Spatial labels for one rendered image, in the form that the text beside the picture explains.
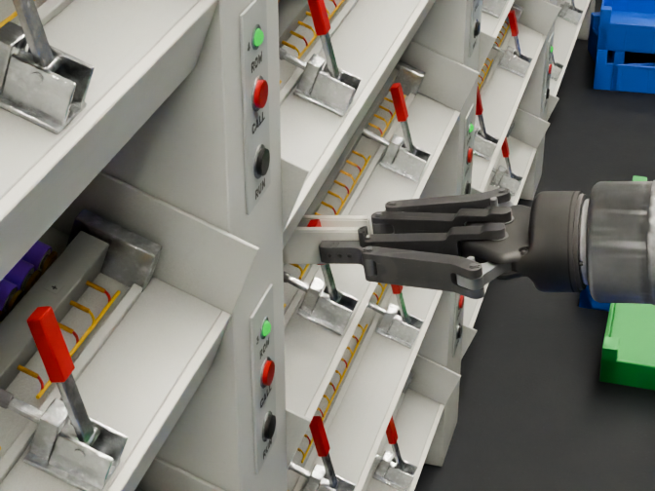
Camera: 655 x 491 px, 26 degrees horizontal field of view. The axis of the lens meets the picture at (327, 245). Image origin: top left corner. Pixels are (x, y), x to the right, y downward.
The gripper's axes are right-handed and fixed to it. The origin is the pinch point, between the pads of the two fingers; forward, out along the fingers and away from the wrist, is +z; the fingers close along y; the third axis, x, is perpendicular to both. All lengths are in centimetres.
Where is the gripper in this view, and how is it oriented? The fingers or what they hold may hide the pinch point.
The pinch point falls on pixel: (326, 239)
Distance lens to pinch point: 110.8
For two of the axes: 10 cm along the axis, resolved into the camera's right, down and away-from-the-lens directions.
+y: 2.8, -4.9, 8.2
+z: -9.5, -0.1, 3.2
